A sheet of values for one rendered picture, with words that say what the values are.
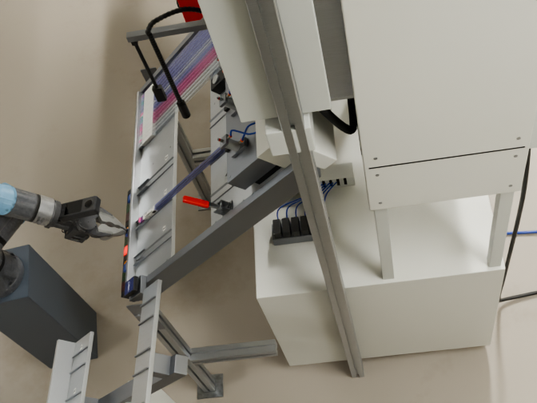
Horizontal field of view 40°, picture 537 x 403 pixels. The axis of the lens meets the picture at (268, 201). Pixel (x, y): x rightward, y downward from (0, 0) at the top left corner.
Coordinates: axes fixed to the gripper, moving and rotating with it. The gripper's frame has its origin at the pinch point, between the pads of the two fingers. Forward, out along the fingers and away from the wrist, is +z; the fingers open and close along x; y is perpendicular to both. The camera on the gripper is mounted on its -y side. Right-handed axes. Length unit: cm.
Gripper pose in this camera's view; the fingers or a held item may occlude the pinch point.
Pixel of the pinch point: (123, 229)
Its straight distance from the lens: 209.4
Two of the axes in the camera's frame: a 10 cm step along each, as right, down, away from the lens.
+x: 0.5, 8.5, -5.2
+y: -5.9, 4.5, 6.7
